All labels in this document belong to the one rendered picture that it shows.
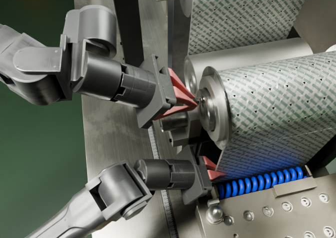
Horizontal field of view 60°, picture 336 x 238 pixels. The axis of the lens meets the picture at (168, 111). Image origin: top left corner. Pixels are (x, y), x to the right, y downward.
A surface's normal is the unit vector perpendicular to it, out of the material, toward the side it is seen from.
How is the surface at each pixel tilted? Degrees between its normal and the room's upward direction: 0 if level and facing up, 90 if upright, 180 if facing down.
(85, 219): 12
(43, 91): 102
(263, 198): 0
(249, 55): 3
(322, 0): 90
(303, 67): 5
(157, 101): 54
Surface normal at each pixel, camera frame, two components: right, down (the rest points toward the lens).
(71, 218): -0.10, -0.38
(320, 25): -0.98, 0.18
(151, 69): -0.79, -0.19
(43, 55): 0.12, -0.40
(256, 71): -0.05, -0.73
